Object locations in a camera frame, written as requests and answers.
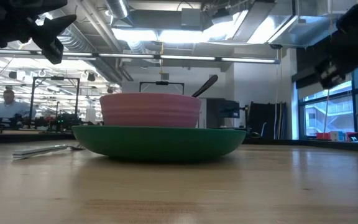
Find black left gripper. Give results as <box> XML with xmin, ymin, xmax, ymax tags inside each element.
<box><xmin>0</xmin><ymin>0</ymin><xmax>78</xmax><ymax>65</ymax></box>

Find pink ribbed bowl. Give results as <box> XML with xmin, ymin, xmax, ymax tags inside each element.
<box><xmin>99</xmin><ymin>91</ymin><xmax>202</xmax><ymax>129</ymax></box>

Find dark brown spoon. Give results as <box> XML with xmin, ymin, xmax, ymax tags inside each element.
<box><xmin>191</xmin><ymin>74</ymin><xmax>219</xmax><ymax>98</ymax></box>

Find green round plate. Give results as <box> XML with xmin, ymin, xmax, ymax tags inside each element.
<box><xmin>71</xmin><ymin>124</ymin><xmax>247</xmax><ymax>162</ymax></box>

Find black standing panels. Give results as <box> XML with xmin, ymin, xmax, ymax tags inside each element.
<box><xmin>247</xmin><ymin>101</ymin><xmax>288</xmax><ymax>140</ymax></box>

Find person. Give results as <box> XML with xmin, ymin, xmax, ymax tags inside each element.
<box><xmin>0</xmin><ymin>89</ymin><xmax>37</xmax><ymax>123</ymax></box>

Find small black screen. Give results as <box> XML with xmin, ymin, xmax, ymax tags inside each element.
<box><xmin>218</xmin><ymin>99</ymin><xmax>241</xmax><ymax>119</ymax></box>

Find silver metal fork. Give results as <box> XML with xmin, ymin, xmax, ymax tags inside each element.
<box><xmin>12</xmin><ymin>144</ymin><xmax>86</xmax><ymax>160</ymax></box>

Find long ceiling light strip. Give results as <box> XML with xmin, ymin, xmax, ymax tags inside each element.
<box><xmin>0</xmin><ymin>48</ymin><xmax>282</xmax><ymax>65</ymax></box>

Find tall black frame rig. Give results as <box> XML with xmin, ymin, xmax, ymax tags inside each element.
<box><xmin>30</xmin><ymin>76</ymin><xmax>81</xmax><ymax>125</ymax></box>

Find silver ventilation duct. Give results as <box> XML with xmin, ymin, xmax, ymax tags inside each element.
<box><xmin>105</xmin><ymin>0</ymin><xmax>131</xmax><ymax>19</ymax></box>

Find low black frame rig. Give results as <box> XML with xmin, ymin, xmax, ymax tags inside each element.
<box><xmin>139</xmin><ymin>80</ymin><xmax>185</xmax><ymax>96</ymax></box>

